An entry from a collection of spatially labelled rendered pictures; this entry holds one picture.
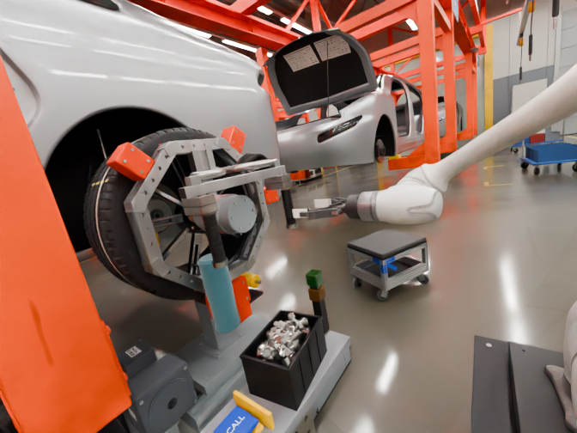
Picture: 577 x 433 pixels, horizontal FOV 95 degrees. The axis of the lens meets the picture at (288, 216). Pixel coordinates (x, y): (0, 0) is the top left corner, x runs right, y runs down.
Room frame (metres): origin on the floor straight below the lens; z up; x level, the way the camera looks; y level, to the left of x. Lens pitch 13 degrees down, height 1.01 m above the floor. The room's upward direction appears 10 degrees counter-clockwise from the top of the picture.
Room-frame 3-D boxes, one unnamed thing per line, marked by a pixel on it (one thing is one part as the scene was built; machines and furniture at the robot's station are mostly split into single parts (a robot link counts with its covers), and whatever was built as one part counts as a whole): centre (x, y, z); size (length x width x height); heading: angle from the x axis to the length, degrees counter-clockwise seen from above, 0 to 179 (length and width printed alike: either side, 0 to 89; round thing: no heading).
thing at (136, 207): (0.99, 0.28, 0.85); 0.54 x 0.07 x 0.54; 140
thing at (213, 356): (1.09, 0.41, 0.32); 0.40 x 0.30 x 0.28; 140
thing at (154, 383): (0.84, 0.63, 0.26); 0.42 x 0.18 x 0.35; 50
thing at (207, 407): (1.08, 0.43, 0.13); 0.50 x 0.36 x 0.10; 140
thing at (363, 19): (4.61, -1.10, 2.54); 2.58 x 0.12 x 0.42; 50
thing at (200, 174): (0.83, 0.25, 1.03); 0.19 x 0.18 x 0.11; 50
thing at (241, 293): (1.01, 0.31, 0.48); 0.16 x 0.12 x 0.17; 50
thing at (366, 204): (0.77, -0.25, 0.82); 0.09 x 0.06 x 0.09; 140
